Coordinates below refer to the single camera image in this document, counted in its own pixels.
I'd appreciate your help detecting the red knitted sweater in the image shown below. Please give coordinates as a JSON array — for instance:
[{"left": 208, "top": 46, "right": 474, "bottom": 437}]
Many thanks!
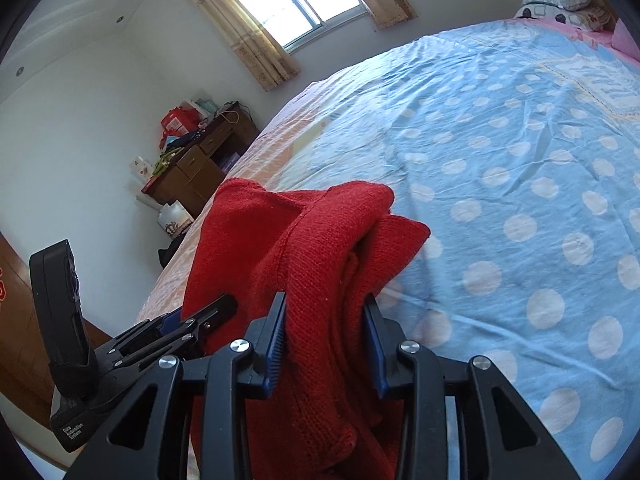
[{"left": 182, "top": 179, "right": 430, "bottom": 479}]

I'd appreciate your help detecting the white paper bag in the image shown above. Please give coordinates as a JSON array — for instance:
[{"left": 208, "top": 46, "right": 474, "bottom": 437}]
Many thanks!
[{"left": 157, "top": 200, "right": 194, "bottom": 238}]

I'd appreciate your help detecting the brown wooden desk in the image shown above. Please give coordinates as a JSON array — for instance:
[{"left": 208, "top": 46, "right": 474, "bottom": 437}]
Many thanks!
[{"left": 142, "top": 101, "right": 259, "bottom": 218}]

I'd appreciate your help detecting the red gift bag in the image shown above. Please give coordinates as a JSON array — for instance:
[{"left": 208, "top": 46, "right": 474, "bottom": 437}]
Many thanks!
[{"left": 160, "top": 107, "right": 201, "bottom": 143}]

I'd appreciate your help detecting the left beige curtain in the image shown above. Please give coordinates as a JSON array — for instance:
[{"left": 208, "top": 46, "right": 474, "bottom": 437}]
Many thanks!
[{"left": 191, "top": 0, "right": 300, "bottom": 91}]

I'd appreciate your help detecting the blue pink polka-dot bedsheet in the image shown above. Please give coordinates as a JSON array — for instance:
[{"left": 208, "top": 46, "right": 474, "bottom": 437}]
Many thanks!
[{"left": 134, "top": 18, "right": 640, "bottom": 480}]

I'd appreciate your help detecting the pink floral pillow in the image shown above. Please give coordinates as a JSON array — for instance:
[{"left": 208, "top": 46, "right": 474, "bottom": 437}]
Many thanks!
[{"left": 611, "top": 18, "right": 640, "bottom": 64}]

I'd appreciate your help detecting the grey patterned pillow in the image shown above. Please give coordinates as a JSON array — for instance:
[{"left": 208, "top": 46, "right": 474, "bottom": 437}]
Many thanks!
[{"left": 514, "top": 0, "right": 617, "bottom": 32}]

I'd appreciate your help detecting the black camera box left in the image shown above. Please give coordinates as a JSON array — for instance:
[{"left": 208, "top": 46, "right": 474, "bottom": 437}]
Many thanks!
[{"left": 29, "top": 240, "right": 99, "bottom": 401}]

